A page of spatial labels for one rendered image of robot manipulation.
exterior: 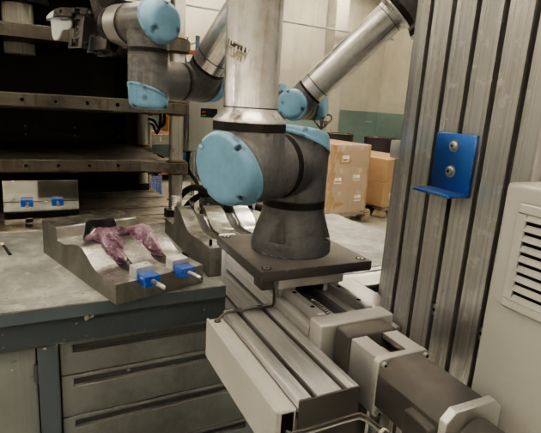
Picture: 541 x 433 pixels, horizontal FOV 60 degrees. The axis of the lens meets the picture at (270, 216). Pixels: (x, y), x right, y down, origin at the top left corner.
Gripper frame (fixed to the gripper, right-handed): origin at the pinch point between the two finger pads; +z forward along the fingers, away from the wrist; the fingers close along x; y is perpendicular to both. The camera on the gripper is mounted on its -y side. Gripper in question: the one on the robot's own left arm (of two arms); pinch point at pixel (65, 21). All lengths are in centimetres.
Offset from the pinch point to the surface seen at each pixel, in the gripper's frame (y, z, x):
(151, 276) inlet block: 57, -16, 19
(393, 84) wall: -163, 323, 870
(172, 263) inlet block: 55, -13, 28
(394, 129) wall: -73, 307, 875
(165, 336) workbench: 79, -8, 33
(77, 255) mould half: 58, 11, 15
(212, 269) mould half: 58, -14, 43
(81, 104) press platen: 13, 71, 46
